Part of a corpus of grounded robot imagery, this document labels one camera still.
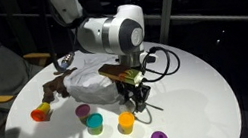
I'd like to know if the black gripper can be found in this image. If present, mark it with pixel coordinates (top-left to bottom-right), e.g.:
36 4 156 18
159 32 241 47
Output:
115 74 155 116

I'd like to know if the clear small jar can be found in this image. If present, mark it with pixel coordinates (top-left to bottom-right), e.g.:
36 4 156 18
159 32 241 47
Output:
117 98 138 114

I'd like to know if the white plastic bag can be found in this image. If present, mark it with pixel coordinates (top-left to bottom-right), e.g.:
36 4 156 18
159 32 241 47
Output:
59 54 127 112

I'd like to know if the tub with teal lid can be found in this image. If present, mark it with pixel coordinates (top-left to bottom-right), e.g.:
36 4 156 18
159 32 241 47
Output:
85 111 106 137

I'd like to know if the tub with magenta lid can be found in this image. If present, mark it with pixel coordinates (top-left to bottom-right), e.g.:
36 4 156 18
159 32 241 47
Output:
73 102 93 125

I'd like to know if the brown moose plush toy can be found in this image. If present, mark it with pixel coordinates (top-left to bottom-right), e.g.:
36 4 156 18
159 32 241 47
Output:
37 66 84 105

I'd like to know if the yellow tub with orange lid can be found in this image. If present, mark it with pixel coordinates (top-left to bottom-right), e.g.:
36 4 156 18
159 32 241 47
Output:
29 101 53 124

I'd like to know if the grey window mullion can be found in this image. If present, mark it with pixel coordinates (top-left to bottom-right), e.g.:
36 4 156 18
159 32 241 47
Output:
152 0 188 46

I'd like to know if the grey window railing bar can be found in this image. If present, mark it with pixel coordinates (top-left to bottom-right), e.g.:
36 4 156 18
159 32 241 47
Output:
0 0 248 69

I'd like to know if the brown green wrist camera box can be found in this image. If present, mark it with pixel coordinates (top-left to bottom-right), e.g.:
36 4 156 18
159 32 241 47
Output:
97 57 146 92

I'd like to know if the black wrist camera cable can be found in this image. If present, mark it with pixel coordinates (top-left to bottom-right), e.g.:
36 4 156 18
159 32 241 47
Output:
136 42 184 85

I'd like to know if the black cable with metal connector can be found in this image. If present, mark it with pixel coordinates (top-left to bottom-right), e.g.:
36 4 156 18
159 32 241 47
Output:
40 7 78 74

